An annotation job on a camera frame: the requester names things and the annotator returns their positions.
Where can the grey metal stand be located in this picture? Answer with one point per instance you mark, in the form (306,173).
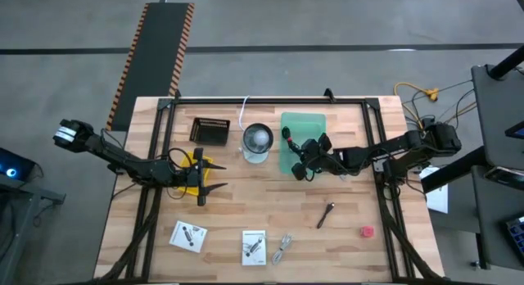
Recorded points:
(24,191)

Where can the pink plug adapter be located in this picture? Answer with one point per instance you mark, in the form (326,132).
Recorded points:
(367,232)

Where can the white Acer product box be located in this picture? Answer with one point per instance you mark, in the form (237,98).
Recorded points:
(254,248)
(188,236)

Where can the black device with blue light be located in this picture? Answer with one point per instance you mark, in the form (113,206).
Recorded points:
(14,164)

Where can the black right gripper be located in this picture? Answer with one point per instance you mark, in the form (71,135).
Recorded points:
(317,154)

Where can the white paper sheet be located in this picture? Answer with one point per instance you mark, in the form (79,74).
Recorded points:
(438,197)

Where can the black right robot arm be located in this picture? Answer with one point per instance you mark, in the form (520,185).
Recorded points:
(393,150)

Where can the black plastic basket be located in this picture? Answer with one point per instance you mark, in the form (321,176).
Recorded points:
(209,133)

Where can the green translucent plastic bin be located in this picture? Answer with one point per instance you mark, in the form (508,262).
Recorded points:
(303,123)

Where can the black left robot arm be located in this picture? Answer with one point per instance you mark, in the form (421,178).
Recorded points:
(123,158)

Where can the black hazard-striped floor mat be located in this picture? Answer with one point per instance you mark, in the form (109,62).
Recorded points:
(155,51)

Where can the black keypad with blue keys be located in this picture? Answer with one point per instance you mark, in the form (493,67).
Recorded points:
(516,236)

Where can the dark grey lower table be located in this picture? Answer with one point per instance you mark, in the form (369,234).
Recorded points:
(491,219)

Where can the black diagonal support bar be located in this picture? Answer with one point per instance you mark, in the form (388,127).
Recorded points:
(454,170)

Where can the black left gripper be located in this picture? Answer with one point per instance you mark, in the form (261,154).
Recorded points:
(200,178)

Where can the dark grey side table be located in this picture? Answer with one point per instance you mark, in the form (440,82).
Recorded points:
(499,113)

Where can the black round pole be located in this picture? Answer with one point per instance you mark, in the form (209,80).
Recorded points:
(507,64)

